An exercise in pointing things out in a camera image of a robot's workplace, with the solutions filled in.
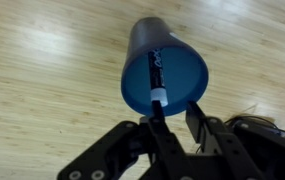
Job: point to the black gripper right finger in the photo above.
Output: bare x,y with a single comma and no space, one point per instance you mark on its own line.
212,133

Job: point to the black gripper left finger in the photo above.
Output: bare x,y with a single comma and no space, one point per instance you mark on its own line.
163,140

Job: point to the black marker with white cap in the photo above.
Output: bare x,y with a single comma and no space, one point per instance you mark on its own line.
156,78

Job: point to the dark blue plastic cup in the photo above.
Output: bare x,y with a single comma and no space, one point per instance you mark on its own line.
178,76

